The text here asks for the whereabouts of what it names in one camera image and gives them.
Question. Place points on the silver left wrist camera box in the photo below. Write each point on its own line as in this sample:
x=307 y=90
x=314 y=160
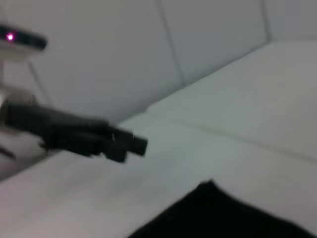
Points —
x=22 y=41

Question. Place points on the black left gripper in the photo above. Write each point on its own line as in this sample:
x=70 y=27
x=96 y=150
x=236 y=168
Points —
x=54 y=129

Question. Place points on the black shirt with FREE print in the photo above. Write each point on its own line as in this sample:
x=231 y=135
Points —
x=218 y=215

